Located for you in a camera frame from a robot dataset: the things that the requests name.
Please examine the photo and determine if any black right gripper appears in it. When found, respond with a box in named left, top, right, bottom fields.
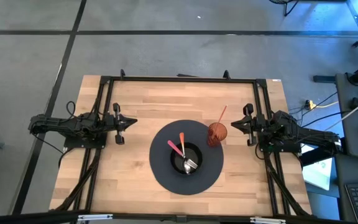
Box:
left=231, top=103, right=264, bottom=147

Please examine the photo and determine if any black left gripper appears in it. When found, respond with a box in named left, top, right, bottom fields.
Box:
left=103, top=103, right=138, bottom=146

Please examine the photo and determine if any translucent orange straw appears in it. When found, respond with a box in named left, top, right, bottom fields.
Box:
left=214, top=105, right=228, bottom=138

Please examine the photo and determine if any orange faceted plastic tumbler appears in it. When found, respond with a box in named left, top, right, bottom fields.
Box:
left=207, top=122, right=229, bottom=148

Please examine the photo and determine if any pink-handled metal fork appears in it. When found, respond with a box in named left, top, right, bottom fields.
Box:
left=167, top=139, right=198, bottom=170

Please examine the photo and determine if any orange-handled metal spoon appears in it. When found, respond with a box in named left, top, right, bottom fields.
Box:
left=179, top=131, right=192, bottom=175

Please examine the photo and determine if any black bowl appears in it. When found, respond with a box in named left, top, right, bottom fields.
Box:
left=170, top=142, right=203, bottom=175

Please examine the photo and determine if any round dark woven placemat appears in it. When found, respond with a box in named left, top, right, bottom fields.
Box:
left=149, top=119, right=225, bottom=196

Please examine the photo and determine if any white paper sheet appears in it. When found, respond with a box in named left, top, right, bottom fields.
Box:
left=301, top=144, right=334, bottom=191

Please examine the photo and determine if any dark grey desk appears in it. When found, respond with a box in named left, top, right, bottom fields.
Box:
left=335, top=73, right=358, bottom=153
left=334, top=154, right=358, bottom=224

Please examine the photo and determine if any black aluminium table frame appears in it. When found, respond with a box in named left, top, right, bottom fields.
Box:
left=50, top=68, right=313, bottom=224

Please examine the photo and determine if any yellow power plug cable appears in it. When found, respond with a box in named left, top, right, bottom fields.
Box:
left=304, top=100, right=340, bottom=111

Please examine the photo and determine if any silver metal bracket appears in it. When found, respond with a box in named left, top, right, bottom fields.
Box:
left=249, top=216, right=287, bottom=224
left=77, top=213, right=114, bottom=222

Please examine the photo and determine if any white cable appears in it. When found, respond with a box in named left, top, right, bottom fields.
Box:
left=327, top=92, right=358, bottom=130

